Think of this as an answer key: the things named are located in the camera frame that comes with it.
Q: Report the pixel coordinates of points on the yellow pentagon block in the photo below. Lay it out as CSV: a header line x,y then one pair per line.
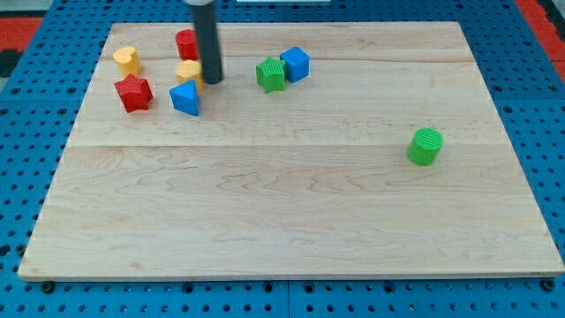
x,y
188,70

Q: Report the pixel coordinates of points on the green cylinder block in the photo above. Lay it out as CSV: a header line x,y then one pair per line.
x,y
425,145

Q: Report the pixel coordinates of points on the green star block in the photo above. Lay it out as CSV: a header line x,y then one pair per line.
x,y
270,74

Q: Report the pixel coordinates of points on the blue cube block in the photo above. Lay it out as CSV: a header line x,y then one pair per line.
x,y
297,64

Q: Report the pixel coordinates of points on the wooden board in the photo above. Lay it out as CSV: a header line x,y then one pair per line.
x,y
312,182

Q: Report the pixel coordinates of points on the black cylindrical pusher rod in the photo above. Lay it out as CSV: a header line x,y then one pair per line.
x,y
205,23

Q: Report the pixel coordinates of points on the blue triangle block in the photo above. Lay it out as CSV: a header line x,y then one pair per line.
x,y
185,98

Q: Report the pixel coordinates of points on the red cylinder block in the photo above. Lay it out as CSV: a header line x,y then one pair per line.
x,y
187,48

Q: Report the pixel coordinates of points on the red star block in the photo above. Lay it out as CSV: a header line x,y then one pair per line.
x,y
134,93

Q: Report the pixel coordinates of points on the yellow heart block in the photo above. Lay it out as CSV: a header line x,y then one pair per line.
x,y
128,61

